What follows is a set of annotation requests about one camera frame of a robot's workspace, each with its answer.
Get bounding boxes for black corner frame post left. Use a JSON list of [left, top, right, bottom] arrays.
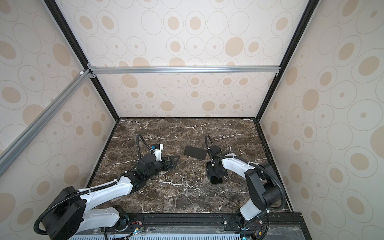
[[44, 0, 120, 122]]

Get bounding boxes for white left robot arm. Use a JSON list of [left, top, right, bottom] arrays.
[[34, 154, 180, 240]]

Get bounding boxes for silver aluminium rail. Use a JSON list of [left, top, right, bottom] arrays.
[[91, 66, 280, 74], [1, 70, 91, 175]]

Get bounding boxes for black corner frame post right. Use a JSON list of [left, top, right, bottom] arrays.
[[255, 0, 320, 123]]

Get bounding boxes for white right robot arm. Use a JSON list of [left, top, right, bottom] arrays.
[[206, 145, 287, 228]]

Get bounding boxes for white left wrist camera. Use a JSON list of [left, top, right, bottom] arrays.
[[151, 144, 164, 162]]

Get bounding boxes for silver aluminium rail left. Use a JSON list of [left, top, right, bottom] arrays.
[[1, 70, 91, 175]]

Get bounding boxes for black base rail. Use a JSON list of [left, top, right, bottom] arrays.
[[101, 213, 311, 240]]

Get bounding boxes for silver aluminium rail back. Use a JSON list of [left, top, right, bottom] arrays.
[[91, 66, 280, 74]]

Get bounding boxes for black corner frame post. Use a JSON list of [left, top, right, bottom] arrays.
[[255, 0, 320, 123], [44, 0, 120, 122]]

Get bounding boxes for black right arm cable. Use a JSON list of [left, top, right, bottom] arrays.
[[204, 134, 286, 211]]

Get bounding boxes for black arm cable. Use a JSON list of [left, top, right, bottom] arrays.
[[204, 134, 286, 211], [33, 134, 154, 235]]

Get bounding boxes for black smartphone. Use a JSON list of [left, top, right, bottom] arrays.
[[184, 146, 207, 160]]

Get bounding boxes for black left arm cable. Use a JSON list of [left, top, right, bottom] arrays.
[[33, 134, 154, 235]]

